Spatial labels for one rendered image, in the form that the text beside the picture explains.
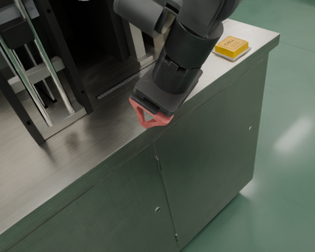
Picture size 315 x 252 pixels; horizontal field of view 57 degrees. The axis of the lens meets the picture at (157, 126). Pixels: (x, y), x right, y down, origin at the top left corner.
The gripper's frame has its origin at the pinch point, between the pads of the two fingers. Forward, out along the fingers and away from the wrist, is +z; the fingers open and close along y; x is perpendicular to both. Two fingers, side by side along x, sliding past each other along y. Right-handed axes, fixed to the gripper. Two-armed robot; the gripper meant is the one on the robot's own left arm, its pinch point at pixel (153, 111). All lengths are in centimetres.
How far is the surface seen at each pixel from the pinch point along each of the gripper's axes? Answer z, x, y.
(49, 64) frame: 12.3, -25.6, -3.5
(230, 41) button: 12.2, 3.3, -46.3
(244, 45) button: 10.4, 7.3, -45.8
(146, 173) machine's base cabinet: 34.5, 5.3, -6.3
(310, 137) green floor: 79, 73, -108
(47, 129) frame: 25.8, -20.4, 3.4
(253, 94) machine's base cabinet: 29, 20, -53
